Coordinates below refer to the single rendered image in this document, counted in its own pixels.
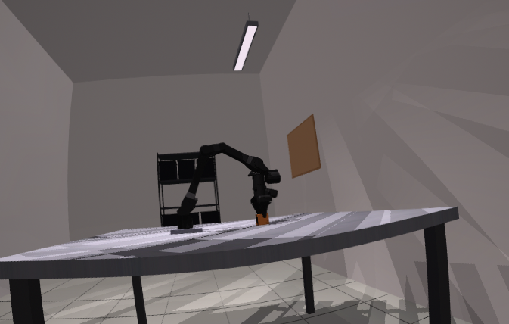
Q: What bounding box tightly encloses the orange block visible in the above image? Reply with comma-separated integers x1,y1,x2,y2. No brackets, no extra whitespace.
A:
256,213,270,225

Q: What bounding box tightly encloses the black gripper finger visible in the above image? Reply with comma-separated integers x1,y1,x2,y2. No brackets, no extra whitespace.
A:
252,204,262,214
258,202,271,218

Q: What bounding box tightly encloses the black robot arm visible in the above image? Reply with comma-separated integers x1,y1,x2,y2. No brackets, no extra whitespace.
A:
177,142,281,229

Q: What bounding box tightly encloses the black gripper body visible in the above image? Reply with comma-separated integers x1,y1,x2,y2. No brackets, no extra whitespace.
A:
250,184,272,204

